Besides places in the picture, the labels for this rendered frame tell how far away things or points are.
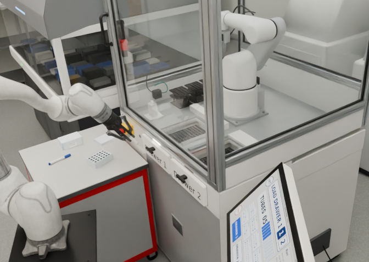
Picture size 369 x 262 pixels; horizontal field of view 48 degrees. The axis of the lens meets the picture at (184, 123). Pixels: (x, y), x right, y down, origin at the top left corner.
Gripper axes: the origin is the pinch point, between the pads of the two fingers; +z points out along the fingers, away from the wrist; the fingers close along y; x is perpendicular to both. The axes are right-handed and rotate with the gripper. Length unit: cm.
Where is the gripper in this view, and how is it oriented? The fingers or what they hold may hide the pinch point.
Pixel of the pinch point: (132, 139)
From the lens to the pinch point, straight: 207.2
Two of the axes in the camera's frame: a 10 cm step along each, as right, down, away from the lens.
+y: 6.5, -7.5, 1.0
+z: 5.4, 5.5, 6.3
